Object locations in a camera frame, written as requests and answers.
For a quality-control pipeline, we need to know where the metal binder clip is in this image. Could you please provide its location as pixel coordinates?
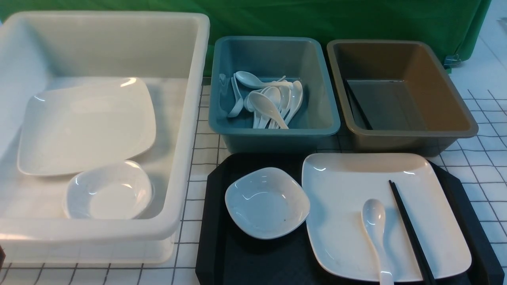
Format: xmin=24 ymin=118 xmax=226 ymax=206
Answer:
xmin=442 ymin=54 xmax=462 ymax=70

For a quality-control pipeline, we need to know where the large white plastic bin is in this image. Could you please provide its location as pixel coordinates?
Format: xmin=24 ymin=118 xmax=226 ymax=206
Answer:
xmin=0 ymin=11 xmax=210 ymax=266

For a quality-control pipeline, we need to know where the green cloth backdrop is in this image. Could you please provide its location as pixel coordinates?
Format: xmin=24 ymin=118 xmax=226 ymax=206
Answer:
xmin=1 ymin=0 xmax=491 ymax=75

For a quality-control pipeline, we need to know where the black plastic serving tray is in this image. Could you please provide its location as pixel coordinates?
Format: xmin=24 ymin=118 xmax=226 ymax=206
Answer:
xmin=195 ymin=153 xmax=506 ymax=285

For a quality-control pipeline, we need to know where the white square rice plate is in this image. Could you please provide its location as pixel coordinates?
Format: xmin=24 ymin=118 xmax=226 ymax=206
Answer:
xmin=302 ymin=153 xmax=472 ymax=283

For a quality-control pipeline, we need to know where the white spoon top horizontal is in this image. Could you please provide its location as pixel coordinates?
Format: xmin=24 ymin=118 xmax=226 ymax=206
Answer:
xmin=234 ymin=71 xmax=294 ymax=89

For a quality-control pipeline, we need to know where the white square small bowl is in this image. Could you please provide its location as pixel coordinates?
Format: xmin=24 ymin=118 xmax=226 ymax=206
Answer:
xmin=224 ymin=167 xmax=311 ymax=240

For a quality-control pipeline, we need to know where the black chopstick in bin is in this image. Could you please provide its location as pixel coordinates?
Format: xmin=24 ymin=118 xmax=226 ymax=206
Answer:
xmin=343 ymin=79 xmax=372 ymax=130

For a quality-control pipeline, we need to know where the teal plastic bin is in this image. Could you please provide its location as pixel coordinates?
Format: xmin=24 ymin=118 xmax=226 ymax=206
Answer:
xmin=208 ymin=36 xmax=341 ymax=154

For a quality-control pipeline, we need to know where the black chopstick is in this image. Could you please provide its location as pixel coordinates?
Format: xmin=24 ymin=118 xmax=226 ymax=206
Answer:
xmin=343 ymin=79 xmax=372 ymax=130
xmin=388 ymin=180 xmax=437 ymax=285

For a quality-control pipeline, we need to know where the white ceramic soup spoon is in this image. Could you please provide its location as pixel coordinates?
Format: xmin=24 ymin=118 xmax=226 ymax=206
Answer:
xmin=361 ymin=199 xmax=394 ymax=285

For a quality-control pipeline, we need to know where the white small bowl in bin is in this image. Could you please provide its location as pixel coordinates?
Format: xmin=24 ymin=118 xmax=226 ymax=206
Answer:
xmin=62 ymin=160 xmax=155 ymax=220

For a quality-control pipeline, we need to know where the white spoon right side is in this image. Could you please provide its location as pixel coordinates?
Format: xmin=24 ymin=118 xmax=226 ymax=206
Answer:
xmin=284 ymin=80 xmax=303 ymax=125

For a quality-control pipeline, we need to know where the white spoon front centre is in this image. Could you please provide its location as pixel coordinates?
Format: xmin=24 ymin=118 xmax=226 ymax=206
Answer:
xmin=248 ymin=92 xmax=288 ymax=129

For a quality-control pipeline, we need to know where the brown plastic bin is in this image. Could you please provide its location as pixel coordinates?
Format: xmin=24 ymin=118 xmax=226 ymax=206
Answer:
xmin=326 ymin=39 xmax=478 ymax=157

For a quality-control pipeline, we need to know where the white square plate in bin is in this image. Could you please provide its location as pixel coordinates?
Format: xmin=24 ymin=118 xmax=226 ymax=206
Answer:
xmin=17 ymin=78 xmax=156 ymax=176

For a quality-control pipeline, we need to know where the white spoon left side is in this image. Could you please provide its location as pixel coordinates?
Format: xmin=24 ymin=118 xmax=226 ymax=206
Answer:
xmin=227 ymin=73 xmax=244 ymax=118

